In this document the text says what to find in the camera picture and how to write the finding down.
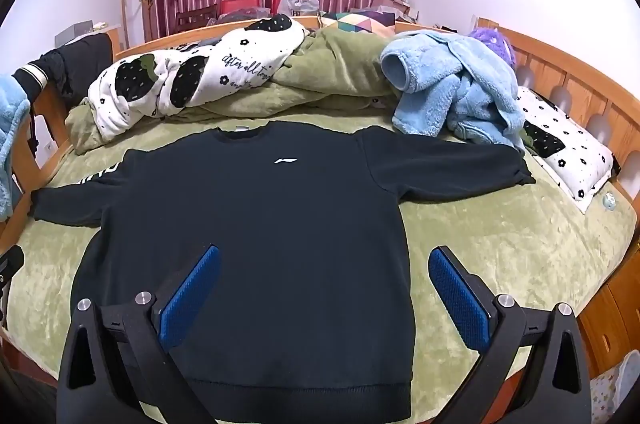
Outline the green fleece bed sheet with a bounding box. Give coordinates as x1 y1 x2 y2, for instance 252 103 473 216
0 114 638 424

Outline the light blue fleece garment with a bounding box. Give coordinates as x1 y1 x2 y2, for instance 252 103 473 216
380 30 527 152

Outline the wooden bed frame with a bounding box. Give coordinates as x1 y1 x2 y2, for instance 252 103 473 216
0 16 640 385

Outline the dark wooden chair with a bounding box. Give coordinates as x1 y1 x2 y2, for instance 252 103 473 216
175 4 221 36

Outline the white floral pillow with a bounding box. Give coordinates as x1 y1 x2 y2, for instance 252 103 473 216
515 86 615 215

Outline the crumpled green fleece blanket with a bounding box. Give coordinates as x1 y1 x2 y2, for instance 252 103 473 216
65 26 401 155

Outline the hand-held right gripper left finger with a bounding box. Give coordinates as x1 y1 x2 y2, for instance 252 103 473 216
56 245 222 424

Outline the clear plastic bag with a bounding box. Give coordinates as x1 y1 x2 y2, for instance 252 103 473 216
277 0 321 16

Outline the black strap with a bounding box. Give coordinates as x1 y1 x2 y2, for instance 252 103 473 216
27 101 40 157

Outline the wooden coat rack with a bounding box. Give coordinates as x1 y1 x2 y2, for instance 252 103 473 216
120 0 156 50

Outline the light blue fleece cloth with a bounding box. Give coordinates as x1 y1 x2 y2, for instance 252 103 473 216
0 74 32 220

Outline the white strawberry print quilt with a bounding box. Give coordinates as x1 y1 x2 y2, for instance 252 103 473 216
87 13 311 140

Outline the purple plush toy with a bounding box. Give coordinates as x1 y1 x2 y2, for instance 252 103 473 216
467 26 517 65

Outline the black sweatshirt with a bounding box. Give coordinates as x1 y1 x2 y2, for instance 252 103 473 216
29 120 537 414

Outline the grey box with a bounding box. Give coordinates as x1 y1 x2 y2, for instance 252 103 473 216
54 20 96 47

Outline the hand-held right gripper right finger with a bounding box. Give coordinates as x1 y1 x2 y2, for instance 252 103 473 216
428 245 593 424

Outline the floral printed cloth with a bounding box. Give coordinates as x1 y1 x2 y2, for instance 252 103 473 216
590 354 637 424

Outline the colourful geometric cushion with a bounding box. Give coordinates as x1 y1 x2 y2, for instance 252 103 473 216
320 10 396 37

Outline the black jacket with striped cuff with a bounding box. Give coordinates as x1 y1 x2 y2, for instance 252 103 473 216
11 33 115 102

